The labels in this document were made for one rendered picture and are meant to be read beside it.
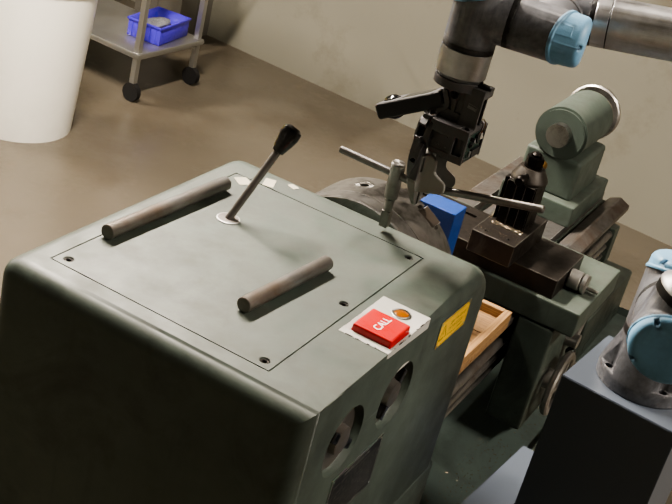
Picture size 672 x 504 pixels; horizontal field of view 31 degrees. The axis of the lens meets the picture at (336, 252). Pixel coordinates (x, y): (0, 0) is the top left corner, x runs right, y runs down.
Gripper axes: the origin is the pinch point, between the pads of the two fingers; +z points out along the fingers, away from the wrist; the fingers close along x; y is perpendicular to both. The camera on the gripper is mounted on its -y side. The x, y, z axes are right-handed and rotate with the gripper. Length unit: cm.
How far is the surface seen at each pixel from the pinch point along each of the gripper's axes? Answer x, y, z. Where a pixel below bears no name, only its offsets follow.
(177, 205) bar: -22.2, -26.6, 6.7
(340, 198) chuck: 11.0, -16.0, 10.9
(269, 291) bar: -32.9, -3.7, 6.4
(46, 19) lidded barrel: 191, -228, 81
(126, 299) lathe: -47, -16, 8
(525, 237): 73, 1, 32
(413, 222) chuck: 16.4, -4.3, 12.1
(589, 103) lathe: 137, -10, 19
